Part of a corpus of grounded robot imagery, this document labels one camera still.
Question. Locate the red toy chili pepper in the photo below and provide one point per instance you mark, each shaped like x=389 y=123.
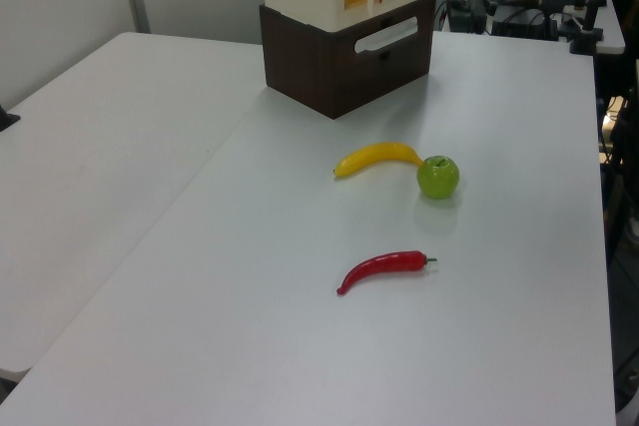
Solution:
x=382 y=269

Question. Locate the black electronics box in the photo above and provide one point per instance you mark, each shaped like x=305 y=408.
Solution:
x=521 y=22

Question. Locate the yellow toy banana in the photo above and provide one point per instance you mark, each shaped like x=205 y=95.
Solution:
x=374 y=156

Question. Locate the black table clamp mount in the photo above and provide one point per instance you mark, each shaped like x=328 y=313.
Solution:
x=588 y=37

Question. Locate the dark brown wooden box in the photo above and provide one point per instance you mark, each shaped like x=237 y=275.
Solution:
x=344 y=62

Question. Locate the black clamp on table edge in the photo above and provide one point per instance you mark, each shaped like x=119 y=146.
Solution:
x=7 y=119

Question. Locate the green toy apple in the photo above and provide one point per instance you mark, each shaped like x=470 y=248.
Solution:
x=438 y=177

